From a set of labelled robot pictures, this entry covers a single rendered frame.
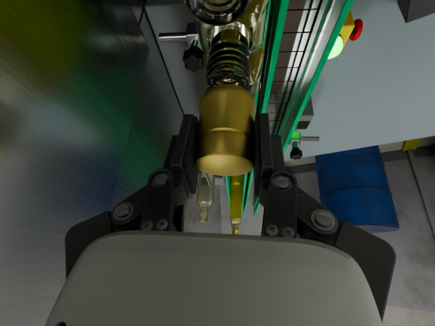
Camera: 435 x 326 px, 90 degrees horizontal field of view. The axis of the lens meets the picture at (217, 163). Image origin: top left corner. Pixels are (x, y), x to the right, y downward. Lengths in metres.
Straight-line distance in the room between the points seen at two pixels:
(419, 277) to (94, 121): 2.99
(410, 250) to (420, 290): 0.34
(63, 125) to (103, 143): 0.05
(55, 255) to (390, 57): 0.77
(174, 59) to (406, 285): 2.89
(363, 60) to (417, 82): 0.21
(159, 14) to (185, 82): 0.15
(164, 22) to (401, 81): 0.67
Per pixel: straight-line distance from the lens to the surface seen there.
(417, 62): 0.81
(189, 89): 0.55
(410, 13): 0.60
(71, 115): 0.20
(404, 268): 3.02
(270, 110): 0.61
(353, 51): 0.71
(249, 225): 3.05
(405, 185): 3.15
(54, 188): 0.19
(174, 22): 0.45
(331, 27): 0.37
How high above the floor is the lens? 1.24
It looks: 23 degrees down
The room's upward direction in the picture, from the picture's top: 177 degrees counter-clockwise
